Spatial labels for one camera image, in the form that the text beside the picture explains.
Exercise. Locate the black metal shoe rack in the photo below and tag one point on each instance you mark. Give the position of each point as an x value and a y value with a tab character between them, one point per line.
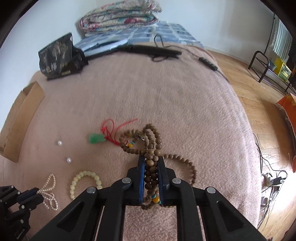
260	62

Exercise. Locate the brown cardboard box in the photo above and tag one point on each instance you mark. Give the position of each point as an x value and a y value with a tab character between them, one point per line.
20	111

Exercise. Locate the shiny plastic bag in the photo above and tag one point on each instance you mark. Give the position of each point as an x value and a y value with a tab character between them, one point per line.
104	47

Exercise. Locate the yellow green box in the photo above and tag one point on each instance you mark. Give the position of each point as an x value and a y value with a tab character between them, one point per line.
284	69

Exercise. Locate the long black flat bar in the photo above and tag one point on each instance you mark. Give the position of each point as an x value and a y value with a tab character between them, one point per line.
148	49

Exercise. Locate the blue patterned bed sheet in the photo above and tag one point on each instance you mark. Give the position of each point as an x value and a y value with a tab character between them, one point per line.
171	32

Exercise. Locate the loose white pearl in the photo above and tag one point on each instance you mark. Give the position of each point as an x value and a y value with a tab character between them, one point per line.
68	160
60	143

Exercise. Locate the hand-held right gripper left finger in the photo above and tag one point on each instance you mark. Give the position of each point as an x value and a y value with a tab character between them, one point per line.
141	179

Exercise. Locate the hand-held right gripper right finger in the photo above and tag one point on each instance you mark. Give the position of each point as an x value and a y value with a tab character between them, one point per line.
163	182

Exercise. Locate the black gift bag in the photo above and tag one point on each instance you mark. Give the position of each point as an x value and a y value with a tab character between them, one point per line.
54	55

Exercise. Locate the orange cardboard box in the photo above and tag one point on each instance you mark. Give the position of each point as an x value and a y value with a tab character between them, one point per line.
288	107

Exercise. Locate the white power strip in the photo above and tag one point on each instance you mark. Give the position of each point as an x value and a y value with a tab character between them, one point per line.
274	182

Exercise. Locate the striped green white cloth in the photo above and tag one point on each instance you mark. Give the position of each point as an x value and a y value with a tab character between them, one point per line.
281	39

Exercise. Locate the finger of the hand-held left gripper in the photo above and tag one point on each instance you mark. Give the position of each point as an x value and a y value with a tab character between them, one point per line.
29	193
32	202

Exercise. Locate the folded floral quilt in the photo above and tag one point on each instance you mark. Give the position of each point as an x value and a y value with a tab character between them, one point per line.
120	16

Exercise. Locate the pink blanket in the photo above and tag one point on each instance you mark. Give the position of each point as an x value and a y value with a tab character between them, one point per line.
138	92

